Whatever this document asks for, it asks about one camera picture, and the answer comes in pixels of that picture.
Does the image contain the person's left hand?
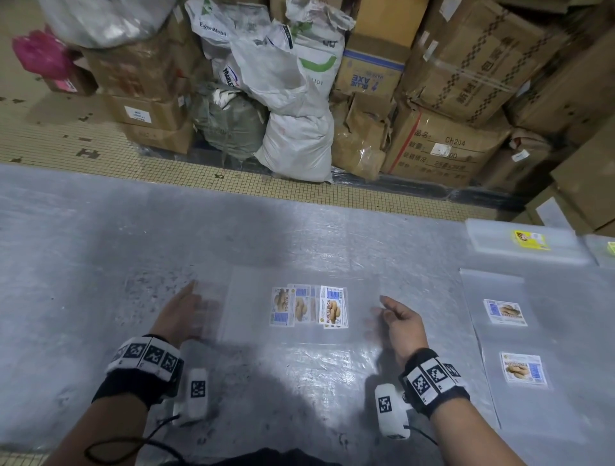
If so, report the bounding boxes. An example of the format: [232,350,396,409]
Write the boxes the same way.
[149,280,222,350]

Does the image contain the person's right hand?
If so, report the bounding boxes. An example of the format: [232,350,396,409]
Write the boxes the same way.
[370,295,429,368]

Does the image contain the clear bags with labels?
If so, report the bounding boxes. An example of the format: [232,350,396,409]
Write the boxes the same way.
[223,266,381,344]

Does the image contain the stack of clear bags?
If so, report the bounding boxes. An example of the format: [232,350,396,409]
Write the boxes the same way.
[459,268,589,445]

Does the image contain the bag pack with green label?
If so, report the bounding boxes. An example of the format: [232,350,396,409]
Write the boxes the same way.
[584,234,615,268]

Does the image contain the person's left forearm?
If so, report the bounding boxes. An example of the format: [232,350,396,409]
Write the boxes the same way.
[43,398,150,466]

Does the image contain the person's right forearm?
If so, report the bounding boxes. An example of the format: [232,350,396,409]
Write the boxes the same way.
[430,389,527,466]

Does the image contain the person's black clothing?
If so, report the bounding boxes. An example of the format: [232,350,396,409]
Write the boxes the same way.
[163,447,337,466]

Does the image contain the low cardboard box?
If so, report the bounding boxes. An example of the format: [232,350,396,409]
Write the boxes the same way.
[117,122,194,154]

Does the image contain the cardboard box with red print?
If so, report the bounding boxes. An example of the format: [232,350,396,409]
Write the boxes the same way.
[381,103,513,188]

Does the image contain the torn brown cardboard box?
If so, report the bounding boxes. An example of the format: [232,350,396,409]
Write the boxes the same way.
[330,91,393,181]

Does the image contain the grey-green sack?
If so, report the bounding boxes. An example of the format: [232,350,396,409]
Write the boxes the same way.
[191,82,268,159]

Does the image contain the small labelled brown box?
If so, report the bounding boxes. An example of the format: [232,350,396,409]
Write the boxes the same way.
[475,128,551,191]

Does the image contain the plain white sack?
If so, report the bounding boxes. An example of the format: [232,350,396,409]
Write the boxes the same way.
[254,111,335,183]

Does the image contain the cardboard box with white label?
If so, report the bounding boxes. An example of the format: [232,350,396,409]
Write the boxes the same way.
[103,93,188,131]

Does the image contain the cardboard boxes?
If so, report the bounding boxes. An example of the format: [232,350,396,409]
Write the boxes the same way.
[511,129,615,237]

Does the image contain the dark cardboard box red marks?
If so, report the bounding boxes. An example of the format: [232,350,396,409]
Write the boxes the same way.
[81,24,193,102]

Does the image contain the small cardboard box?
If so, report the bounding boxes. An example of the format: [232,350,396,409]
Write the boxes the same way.
[43,60,99,97]

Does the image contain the crumpled white sack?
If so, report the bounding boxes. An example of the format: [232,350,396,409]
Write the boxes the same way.
[211,28,332,116]

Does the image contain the cardboard box with blue stripe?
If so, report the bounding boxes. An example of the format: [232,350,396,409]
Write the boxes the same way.
[334,33,409,100]

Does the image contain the large brown cardboard box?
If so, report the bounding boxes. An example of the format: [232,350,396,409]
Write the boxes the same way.
[507,47,615,145]

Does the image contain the cardboard box with checker pattern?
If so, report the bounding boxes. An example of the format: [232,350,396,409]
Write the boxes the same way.
[398,0,568,128]

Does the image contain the white sack with green print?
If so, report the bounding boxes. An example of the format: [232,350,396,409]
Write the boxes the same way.
[284,0,356,95]

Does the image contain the white sack with blue print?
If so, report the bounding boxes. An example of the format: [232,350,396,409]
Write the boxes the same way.
[184,0,272,47]

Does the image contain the pink plastic bag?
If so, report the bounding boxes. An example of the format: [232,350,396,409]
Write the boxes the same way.
[12,28,73,80]

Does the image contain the plain yellowish cardboard box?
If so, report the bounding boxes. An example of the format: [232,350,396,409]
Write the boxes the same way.
[350,0,429,49]

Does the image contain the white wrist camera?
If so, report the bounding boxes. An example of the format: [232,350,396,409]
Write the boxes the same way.
[374,383,413,440]
[172,368,210,427]

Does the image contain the black camera cable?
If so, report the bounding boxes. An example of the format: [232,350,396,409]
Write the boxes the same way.
[84,415,188,466]
[403,424,438,445]

